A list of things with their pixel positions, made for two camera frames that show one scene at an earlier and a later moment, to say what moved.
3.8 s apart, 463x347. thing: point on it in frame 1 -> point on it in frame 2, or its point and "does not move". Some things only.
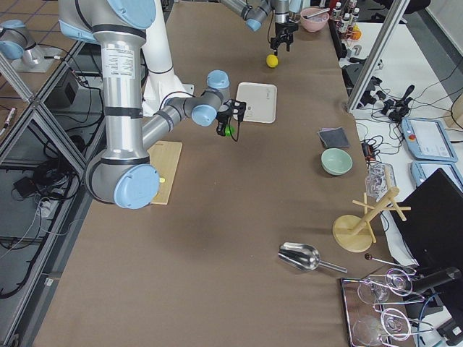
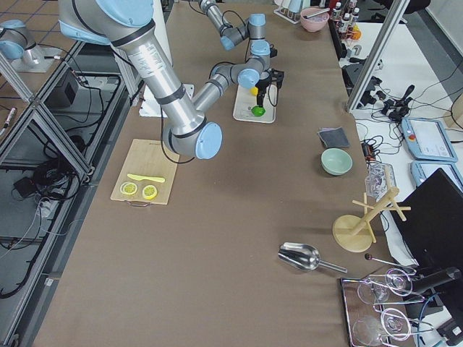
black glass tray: [380, 311] does not move
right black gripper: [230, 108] -> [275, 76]
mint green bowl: [336, 161] does not move
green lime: [227, 131] -> [257, 111]
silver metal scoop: [303, 257] does not move
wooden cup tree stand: [354, 233] does not move
